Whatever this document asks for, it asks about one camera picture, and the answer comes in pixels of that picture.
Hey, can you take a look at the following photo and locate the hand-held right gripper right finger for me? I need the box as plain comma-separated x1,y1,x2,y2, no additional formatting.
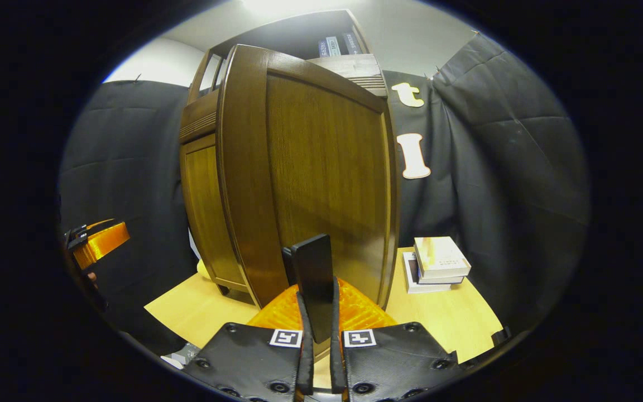
330,276,462,402

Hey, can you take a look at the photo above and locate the thick cream book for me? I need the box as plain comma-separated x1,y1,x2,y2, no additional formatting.
414,236,472,280

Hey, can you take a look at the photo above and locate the grey white object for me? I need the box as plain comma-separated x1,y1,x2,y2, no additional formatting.
160,342,202,369

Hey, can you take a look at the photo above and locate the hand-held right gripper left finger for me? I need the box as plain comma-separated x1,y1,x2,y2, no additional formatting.
181,277,314,402

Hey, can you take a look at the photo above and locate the black door handle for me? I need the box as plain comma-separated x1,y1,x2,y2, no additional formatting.
282,233,336,344

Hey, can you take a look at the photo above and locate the black backdrop cloth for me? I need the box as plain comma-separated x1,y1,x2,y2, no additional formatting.
58,33,590,358

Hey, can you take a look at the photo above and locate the wooden cabinet door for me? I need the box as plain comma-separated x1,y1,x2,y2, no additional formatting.
215,44,400,313
181,133,249,294

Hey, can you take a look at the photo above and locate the wooden double-door shoe cabinet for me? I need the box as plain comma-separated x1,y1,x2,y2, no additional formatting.
179,8,400,313

